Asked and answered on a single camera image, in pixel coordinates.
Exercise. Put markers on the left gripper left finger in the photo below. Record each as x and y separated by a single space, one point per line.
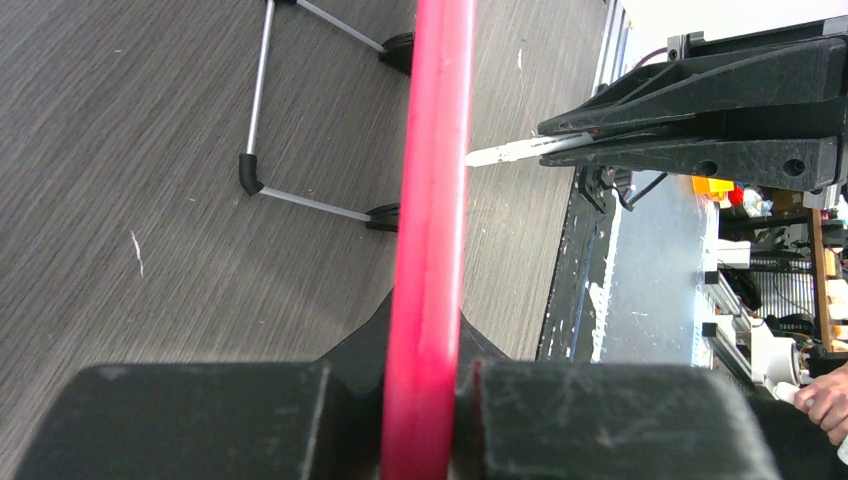
275 420

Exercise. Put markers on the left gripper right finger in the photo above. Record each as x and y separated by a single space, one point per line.
562 420

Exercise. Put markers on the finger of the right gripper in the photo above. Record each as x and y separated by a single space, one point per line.
792 164
796 74

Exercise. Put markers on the whiteboard with pink frame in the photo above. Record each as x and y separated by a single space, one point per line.
424 331

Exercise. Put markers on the black white marker pen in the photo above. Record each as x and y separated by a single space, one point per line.
524 149

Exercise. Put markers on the person's hand at edge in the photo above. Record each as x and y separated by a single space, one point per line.
824 401

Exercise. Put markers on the red toy pieces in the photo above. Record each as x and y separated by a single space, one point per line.
735 197

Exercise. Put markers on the yellow toy block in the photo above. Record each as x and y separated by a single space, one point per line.
715 189

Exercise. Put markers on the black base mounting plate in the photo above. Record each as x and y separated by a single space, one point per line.
575 314

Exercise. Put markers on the aluminium frame rail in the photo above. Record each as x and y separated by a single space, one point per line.
613 45

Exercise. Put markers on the black wire whiteboard stand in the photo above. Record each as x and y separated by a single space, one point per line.
318 85

